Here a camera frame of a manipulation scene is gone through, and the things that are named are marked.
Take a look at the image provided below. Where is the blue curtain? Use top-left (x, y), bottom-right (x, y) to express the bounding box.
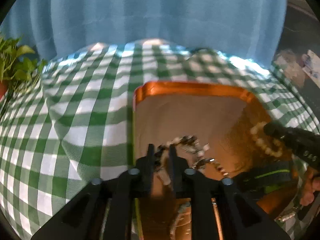
top-left (1, 0), bottom-right (286, 67)

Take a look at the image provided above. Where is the wooden bead bracelet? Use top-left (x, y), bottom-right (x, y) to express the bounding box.
top-left (249, 121), bottom-right (284, 158)

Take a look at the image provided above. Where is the copper pink tray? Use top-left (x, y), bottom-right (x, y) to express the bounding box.
top-left (132, 80), bottom-right (304, 240)

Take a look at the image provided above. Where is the green checkered tablecloth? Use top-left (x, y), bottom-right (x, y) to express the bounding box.
top-left (1, 43), bottom-right (319, 239)

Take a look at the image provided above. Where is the person right hand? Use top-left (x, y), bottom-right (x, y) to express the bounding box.
top-left (300, 166), bottom-right (319, 206)

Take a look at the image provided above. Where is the black smartwatch green trim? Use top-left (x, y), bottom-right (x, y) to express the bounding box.
top-left (233, 161), bottom-right (293, 194)

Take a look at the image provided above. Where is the potted green plant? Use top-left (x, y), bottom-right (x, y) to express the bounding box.
top-left (1, 36), bottom-right (47, 100)

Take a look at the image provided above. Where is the mixed bead bracelet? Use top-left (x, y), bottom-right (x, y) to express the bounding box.
top-left (154, 135), bottom-right (230, 185)

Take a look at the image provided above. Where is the clear storage bin purple lid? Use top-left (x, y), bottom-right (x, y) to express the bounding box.
top-left (274, 0), bottom-right (319, 102)

